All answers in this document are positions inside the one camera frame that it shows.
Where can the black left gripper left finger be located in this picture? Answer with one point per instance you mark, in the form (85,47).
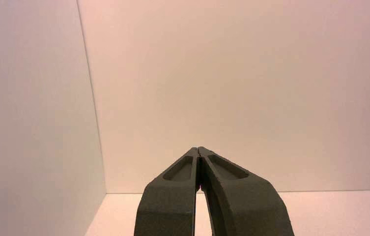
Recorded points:
(168,205)

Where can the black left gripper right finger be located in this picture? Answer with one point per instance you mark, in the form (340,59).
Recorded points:
(246,205)

